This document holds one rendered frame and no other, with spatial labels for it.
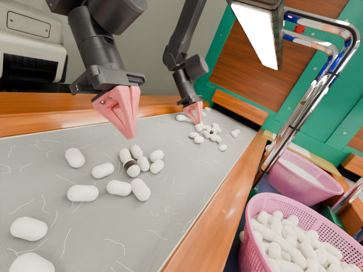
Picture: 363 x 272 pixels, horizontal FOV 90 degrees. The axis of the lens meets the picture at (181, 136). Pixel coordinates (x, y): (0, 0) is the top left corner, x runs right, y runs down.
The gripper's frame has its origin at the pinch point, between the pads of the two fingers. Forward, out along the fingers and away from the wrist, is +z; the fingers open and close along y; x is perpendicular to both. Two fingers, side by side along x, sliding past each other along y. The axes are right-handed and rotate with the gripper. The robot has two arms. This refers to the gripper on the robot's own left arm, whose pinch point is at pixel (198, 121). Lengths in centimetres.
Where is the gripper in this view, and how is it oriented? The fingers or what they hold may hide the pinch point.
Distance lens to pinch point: 66.8
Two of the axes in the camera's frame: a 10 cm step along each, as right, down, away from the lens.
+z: 3.6, 9.3, -0.1
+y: 4.9, -1.8, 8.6
